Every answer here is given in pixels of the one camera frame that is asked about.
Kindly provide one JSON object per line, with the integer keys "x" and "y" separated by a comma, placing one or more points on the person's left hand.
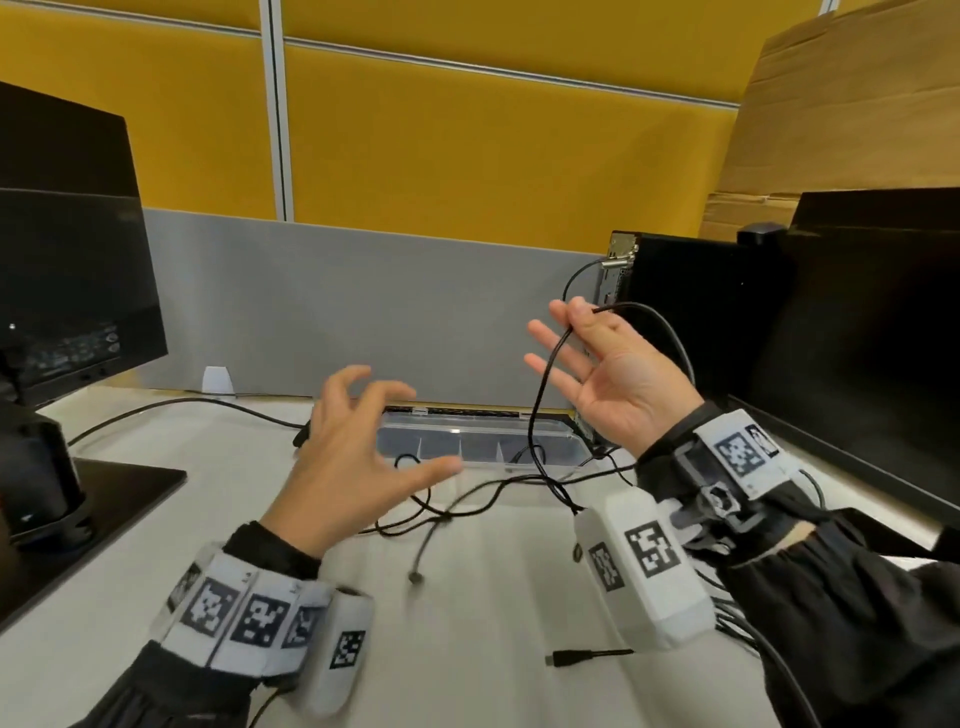
{"x": 345, "y": 480}

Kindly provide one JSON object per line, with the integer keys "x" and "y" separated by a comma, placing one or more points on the person's right hand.
{"x": 637, "y": 390}

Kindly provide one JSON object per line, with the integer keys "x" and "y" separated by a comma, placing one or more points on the clear plastic compartment box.
{"x": 480, "y": 427}

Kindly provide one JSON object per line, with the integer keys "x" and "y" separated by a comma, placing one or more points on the person's left forearm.
{"x": 150, "y": 690}

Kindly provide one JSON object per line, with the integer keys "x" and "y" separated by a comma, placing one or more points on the person's right forearm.
{"x": 862, "y": 615}

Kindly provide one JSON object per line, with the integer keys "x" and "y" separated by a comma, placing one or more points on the brown cardboard box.
{"x": 847, "y": 112}

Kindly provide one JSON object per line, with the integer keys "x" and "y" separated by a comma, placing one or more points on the black keyboard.
{"x": 302, "y": 435}

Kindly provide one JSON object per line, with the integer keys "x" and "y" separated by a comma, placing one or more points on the black desktop computer tower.
{"x": 712, "y": 300}

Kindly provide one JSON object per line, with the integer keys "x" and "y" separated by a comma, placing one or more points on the right wrist marker band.
{"x": 739, "y": 450}

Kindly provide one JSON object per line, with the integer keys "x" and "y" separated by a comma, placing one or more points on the wrist marker band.
{"x": 240, "y": 615}
{"x": 739, "y": 450}

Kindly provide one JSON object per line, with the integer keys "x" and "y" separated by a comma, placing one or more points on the grey desk partition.
{"x": 375, "y": 315}

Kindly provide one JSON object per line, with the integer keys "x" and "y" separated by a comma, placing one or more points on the left wrist marker band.
{"x": 240, "y": 615}

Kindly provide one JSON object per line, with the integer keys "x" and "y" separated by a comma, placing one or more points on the grey webcam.
{"x": 761, "y": 232}

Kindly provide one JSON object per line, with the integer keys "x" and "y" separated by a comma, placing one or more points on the wide black monitor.
{"x": 862, "y": 337}

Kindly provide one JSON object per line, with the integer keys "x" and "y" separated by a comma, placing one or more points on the yellow partition panel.
{"x": 487, "y": 150}

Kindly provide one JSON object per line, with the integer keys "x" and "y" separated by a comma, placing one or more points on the black monitor with square stand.
{"x": 67, "y": 262}

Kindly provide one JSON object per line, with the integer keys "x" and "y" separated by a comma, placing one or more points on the small white plastic bracket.
{"x": 217, "y": 381}

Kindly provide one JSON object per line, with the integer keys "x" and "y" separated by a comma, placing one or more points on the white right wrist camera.
{"x": 652, "y": 555}

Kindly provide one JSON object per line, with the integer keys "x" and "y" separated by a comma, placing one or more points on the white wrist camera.
{"x": 652, "y": 555}
{"x": 341, "y": 652}

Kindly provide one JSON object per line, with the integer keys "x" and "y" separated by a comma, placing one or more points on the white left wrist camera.
{"x": 341, "y": 652}

